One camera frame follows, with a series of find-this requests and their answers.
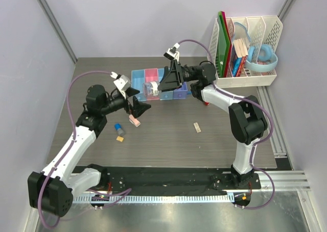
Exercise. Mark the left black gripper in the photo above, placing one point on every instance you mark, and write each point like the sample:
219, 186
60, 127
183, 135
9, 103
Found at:
138, 108

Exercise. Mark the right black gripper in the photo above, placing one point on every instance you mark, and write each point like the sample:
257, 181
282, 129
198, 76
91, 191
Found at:
171, 79

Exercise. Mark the pink eraser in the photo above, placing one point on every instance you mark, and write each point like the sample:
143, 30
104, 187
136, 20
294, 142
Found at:
134, 120

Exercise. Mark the clear tape roll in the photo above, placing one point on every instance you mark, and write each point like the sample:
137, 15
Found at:
150, 89

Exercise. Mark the pink drawer box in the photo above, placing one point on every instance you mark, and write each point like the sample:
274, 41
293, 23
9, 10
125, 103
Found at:
151, 74

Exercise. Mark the light blue drawer box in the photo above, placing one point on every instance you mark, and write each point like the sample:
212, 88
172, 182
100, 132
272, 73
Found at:
138, 79

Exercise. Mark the purple drawer box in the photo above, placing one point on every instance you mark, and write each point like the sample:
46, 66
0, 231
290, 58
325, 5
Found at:
181, 93

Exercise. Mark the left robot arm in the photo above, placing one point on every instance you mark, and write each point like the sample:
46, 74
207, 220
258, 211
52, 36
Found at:
53, 189

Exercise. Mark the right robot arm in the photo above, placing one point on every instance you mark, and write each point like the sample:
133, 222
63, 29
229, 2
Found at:
246, 116

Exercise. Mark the blue glue stick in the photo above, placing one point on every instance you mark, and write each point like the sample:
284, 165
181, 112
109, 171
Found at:
119, 129

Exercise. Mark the yellow sticky note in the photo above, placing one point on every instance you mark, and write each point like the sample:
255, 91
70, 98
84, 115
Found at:
120, 139

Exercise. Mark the beige eraser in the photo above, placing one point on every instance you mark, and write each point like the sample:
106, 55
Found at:
197, 127

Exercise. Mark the green folder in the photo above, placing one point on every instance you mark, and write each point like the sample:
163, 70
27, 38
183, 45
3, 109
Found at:
221, 47

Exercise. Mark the books stack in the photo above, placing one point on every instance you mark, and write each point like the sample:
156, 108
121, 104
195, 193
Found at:
239, 56

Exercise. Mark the white file organizer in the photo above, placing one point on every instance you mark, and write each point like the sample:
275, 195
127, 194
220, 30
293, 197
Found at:
262, 30

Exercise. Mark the red folder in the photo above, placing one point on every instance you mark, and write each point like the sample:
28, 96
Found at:
228, 44

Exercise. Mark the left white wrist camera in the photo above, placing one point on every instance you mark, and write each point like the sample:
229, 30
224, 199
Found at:
122, 83

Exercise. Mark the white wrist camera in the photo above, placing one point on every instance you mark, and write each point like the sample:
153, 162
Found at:
172, 54
122, 83

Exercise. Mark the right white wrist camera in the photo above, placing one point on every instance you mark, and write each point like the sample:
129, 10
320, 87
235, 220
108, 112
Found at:
172, 54

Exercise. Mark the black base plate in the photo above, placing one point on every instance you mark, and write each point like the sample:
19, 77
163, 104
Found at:
152, 181

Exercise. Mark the white cable duct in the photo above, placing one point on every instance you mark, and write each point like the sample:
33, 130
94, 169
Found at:
129, 199

